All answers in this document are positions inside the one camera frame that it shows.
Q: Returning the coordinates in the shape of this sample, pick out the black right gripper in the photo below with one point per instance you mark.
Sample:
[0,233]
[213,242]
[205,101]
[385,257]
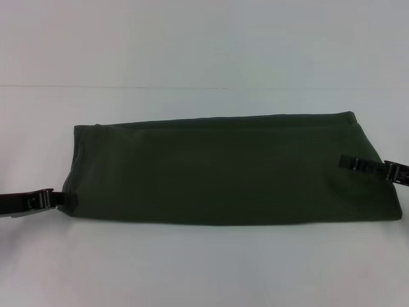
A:
[397,174]

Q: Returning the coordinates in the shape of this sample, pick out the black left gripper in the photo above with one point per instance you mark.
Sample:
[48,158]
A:
[22,203]

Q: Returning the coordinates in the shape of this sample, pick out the dark green t-shirt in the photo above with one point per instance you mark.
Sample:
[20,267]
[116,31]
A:
[223,172]

